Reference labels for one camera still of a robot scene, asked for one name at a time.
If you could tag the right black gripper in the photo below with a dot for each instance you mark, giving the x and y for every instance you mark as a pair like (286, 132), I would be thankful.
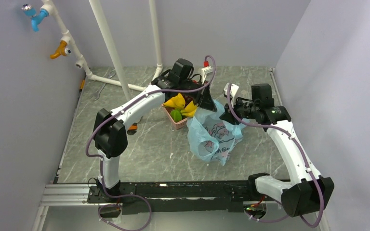
(227, 116)

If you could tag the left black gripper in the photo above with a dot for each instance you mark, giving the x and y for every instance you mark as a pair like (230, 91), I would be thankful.
(204, 99)

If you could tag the yellow fake starfruit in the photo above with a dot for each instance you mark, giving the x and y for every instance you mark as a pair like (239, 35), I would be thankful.
(177, 102)

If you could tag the light blue plastic bag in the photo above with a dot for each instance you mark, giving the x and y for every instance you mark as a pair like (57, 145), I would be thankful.
(210, 138)

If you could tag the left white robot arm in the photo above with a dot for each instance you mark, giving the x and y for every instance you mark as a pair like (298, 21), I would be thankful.
(110, 129)

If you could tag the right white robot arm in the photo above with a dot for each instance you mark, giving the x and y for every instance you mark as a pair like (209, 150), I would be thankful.
(307, 191)

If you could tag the yellow fake banana bunch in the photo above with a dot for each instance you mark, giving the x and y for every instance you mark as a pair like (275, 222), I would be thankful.
(189, 110)

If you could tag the small green fake fruit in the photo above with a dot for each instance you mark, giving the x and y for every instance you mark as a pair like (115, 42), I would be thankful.
(176, 115)

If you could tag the pink plastic basket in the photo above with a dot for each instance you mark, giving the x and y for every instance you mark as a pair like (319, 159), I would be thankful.
(176, 126)

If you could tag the orange black brush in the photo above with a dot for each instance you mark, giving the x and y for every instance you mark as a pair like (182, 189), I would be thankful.
(132, 129)

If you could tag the orange toy faucet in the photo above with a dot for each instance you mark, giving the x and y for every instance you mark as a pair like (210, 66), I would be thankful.
(62, 50)

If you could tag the blue toy faucet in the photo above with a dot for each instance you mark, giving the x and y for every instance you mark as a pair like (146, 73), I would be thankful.
(35, 17)

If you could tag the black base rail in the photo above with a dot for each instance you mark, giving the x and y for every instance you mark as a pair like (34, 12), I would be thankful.
(180, 196)

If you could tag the orange handled tool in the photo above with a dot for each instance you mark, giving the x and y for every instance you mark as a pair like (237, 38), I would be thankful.
(81, 87)

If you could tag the aluminium frame rail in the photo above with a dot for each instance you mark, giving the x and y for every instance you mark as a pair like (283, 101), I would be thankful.
(62, 195)

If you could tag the white pvc pipe frame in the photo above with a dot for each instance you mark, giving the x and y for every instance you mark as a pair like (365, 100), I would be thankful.
(81, 62)

